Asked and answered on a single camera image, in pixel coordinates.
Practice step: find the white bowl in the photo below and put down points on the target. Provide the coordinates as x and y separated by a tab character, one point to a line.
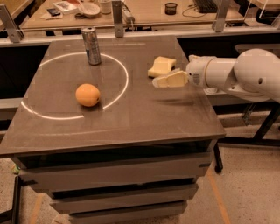
89	10

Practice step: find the grey metal bracket right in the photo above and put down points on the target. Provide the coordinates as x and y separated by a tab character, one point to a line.
220	20

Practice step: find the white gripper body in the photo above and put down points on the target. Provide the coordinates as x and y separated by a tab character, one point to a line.
196	73

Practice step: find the orange fruit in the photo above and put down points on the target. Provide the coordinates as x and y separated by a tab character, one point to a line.
87	95

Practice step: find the grey metal bracket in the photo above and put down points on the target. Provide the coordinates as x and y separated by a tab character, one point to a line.
220	20
15	34
118	18

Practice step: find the grey metal bracket left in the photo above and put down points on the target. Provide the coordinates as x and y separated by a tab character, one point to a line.
15	34

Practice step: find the white power strip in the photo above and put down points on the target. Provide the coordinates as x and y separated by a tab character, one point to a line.
127	15

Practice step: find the white booklet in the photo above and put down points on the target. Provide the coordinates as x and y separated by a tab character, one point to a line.
65	7

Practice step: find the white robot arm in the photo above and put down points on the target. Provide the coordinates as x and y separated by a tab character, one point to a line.
253	76

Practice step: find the black keyboard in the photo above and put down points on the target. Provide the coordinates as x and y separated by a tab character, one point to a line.
206	6

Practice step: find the silver drink can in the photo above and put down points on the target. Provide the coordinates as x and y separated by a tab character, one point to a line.
91	45

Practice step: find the grey metal bracket middle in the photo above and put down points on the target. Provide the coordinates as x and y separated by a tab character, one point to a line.
118	18

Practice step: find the grey table drawer unit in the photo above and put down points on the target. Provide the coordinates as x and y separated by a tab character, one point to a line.
120	184

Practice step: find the yellow sponge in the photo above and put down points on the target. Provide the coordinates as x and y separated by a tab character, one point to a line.
161	66

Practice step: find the white cup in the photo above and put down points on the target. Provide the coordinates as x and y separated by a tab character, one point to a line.
105	6

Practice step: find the black phone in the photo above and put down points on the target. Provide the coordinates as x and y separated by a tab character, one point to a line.
53	12

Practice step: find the black mesh pen cup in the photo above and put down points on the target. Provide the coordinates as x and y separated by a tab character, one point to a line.
170	8

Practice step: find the clear sanitizer bottle left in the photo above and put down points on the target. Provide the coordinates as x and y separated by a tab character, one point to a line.
211	90

